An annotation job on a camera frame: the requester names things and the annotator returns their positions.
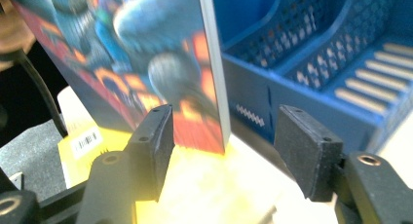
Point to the yellow book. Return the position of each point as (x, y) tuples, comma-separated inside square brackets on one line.
[(201, 185)]

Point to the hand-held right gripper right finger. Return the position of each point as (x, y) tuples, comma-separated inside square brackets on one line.
[(303, 152)]

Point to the red illustrated book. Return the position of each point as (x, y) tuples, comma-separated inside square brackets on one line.
[(146, 55)]

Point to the blue plastic file rack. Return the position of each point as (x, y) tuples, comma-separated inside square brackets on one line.
[(308, 97)]

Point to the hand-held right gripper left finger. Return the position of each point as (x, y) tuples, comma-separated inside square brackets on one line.
[(152, 152)]

